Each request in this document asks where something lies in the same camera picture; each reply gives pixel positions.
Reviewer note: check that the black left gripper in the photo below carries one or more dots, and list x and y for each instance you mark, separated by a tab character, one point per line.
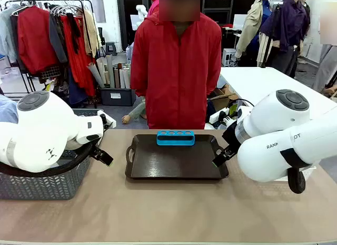
79	146

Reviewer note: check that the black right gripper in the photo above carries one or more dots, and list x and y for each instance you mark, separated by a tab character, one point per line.
231	137

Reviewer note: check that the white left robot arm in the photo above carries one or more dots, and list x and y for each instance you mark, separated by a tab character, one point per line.
39	129

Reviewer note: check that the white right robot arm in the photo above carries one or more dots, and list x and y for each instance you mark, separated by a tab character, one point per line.
273	118

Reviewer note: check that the white power strip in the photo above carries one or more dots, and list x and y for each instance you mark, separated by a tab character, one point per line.
218	118

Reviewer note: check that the dark brown serving tray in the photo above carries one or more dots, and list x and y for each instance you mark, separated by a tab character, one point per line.
173	160

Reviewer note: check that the mannequin arm grey sleeve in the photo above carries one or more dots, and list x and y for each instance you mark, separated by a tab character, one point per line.
134	113

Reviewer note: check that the blue test tube rack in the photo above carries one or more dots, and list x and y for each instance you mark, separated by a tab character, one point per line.
175	141

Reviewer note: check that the cardboard box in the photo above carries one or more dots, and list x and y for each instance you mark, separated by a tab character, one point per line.
223	96

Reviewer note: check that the dark grey storage bin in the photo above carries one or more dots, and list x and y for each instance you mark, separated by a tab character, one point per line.
118	96

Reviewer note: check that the large grey plastic basket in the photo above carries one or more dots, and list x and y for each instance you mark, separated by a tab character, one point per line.
39	187

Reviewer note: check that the white roll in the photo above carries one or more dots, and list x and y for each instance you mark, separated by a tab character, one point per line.
127	77
122	79

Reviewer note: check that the dark brown roll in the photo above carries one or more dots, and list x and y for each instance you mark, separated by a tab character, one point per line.
117	77

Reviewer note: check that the grey paper roll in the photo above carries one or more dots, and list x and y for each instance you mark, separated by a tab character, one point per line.
96	73

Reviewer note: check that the tall grey roll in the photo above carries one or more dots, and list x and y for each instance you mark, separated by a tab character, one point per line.
110	71

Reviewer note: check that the white table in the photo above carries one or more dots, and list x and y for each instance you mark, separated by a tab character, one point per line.
268	81

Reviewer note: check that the red hanging dress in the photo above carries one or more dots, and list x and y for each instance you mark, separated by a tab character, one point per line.
77	68

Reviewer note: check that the person in red jacket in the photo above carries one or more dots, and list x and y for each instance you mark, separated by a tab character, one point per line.
175	79

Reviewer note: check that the white computer case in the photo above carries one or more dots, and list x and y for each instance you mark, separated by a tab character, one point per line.
229	56

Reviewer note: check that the light blue cloth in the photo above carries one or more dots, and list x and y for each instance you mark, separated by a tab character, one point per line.
8	110

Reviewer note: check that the grey step stool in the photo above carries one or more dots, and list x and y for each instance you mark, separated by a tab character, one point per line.
110	48

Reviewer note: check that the beige hanging garment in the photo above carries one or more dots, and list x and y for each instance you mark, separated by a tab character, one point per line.
92	34

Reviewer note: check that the dark grey hanging jacket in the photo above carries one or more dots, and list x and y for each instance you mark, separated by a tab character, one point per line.
58	42

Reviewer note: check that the black hanging scarf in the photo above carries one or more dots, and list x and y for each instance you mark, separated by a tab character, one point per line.
75	31

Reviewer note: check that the mannequin in beige coat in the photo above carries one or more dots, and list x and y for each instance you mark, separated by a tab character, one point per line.
251	26

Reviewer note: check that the person in grey clothes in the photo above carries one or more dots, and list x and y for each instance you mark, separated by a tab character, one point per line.
326	68

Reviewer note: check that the black clothes rack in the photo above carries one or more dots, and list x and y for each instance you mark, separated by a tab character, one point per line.
88	23

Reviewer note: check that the red hanging jacket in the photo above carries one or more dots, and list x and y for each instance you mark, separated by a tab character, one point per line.
34	39

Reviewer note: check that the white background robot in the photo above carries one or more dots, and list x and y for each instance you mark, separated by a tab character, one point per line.
142	14

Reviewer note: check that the light grey hanging garment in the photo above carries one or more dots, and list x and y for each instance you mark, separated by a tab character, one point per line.
6	31

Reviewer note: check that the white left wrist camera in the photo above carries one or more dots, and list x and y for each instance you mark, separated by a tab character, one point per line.
108	121

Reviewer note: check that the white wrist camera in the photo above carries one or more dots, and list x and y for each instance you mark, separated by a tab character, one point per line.
242	114
108	121

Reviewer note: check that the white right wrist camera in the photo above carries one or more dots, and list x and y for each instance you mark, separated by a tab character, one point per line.
242	114

